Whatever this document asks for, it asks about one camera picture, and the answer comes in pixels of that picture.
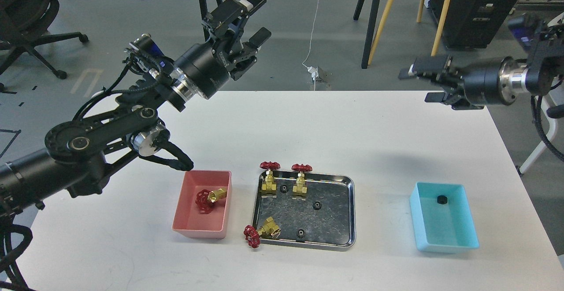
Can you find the brass valve back right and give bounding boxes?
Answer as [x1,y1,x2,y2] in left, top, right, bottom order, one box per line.
[291,163,312,198]

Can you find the blue plastic box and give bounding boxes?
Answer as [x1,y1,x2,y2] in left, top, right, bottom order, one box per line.
[409,181,480,254]

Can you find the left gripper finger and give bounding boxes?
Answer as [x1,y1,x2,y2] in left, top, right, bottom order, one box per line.
[231,27,272,80]
[203,0,267,47]

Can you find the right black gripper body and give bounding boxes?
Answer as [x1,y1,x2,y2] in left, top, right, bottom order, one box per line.
[445,57,507,110]

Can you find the brass valve red wheel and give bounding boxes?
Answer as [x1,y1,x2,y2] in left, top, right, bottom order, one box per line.
[195,187,228,215]

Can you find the pink plastic box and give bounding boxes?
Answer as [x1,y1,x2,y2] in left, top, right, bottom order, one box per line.
[172,170,231,239]

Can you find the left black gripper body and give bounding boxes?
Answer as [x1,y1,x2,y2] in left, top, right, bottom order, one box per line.
[174,41,242,100]

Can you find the black office chair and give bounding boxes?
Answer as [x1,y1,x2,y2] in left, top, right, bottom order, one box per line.
[0,0,89,80]

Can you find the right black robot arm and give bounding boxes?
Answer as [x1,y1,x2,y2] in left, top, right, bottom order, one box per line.
[398,13,564,159]

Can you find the metal tray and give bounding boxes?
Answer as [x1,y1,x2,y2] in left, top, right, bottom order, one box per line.
[251,170,356,251]

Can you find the brass valve back left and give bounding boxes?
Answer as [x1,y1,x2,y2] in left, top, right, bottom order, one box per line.
[260,161,280,195]

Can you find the black cabinet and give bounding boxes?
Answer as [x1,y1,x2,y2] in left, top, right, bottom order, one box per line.
[441,0,518,49]

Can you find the brass valve front left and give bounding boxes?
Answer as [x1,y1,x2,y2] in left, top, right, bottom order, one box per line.
[243,217,281,248]

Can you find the black and wood easel legs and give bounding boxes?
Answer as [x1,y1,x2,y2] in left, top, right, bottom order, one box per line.
[353,0,456,69]

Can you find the white power adapter with cable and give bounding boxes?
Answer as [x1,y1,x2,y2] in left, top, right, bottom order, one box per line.
[301,0,323,91]

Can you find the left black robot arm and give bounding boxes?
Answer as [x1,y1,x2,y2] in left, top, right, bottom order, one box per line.
[1,0,271,291]

